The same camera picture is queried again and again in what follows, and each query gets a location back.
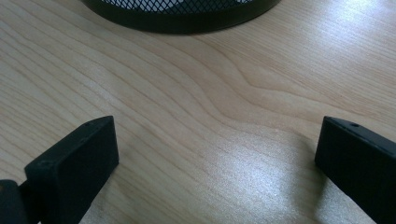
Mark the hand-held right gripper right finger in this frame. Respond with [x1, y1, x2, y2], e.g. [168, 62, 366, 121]
[314, 116, 396, 224]

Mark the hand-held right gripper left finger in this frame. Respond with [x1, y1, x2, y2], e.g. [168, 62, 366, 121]
[19, 115, 120, 224]

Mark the black mesh basket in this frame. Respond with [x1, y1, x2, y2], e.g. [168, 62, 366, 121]
[81, 0, 282, 35]

